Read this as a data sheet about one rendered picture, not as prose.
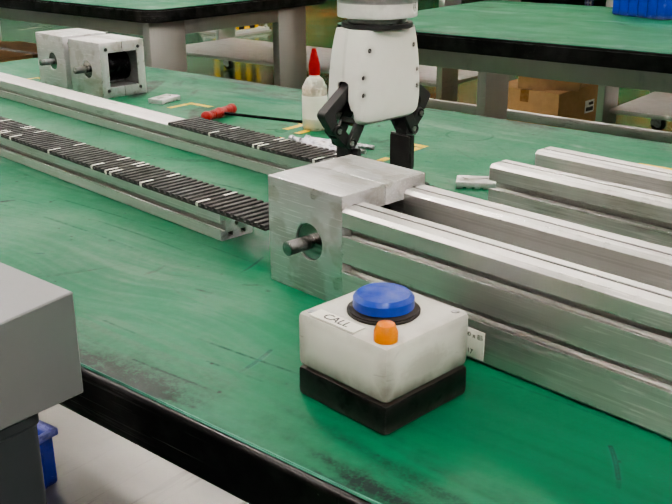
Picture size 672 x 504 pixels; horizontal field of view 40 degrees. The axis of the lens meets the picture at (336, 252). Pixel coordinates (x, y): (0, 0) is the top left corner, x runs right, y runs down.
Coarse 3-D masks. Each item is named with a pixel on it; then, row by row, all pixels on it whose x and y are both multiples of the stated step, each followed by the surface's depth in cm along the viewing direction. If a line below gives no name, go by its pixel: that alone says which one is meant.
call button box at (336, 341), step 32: (320, 320) 59; (352, 320) 59; (416, 320) 59; (448, 320) 59; (320, 352) 60; (352, 352) 57; (384, 352) 55; (416, 352) 57; (448, 352) 60; (320, 384) 60; (352, 384) 58; (384, 384) 56; (416, 384) 58; (448, 384) 60; (352, 416) 59; (384, 416) 57; (416, 416) 59
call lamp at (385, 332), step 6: (378, 324) 56; (384, 324) 56; (390, 324) 56; (378, 330) 56; (384, 330) 55; (390, 330) 55; (396, 330) 56; (378, 336) 56; (384, 336) 55; (390, 336) 55; (396, 336) 56; (378, 342) 56; (384, 342) 56; (390, 342) 56; (396, 342) 56
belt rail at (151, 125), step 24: (0, 72) 169; (0, 96) 163; (24, 96) 157; (48, 96) 150; (72, 96) 147; (96, 96) 147; (96, 120) 141; (120, 120) 137; (144, 120) 131; (168, 120) 130; (168, 144) 128; (192, 144) 124; (216, 144) 120; (264, 168) 114; (288, 168) 112
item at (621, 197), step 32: (544, 160) 89; (576, 160) 87; (608, 160) 86; (512, 192) 85; (544, 192) 82; (576, 192) 79; (608, 192) 77; (640, 192) 77; (608, 224) 78; (640, 224) 76
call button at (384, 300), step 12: (360, 288) 60; (372, 288) 60; (384, 288) 60; (396, 288) 60; (360, 300) 59; (372, 300) 59; (384, 300) 59; (396, 300) 59; (408, 300) 59; (360, 312) 59; (372, 312) 58; (384, 312) 58; (396, 312) 58; (408, 312) 59
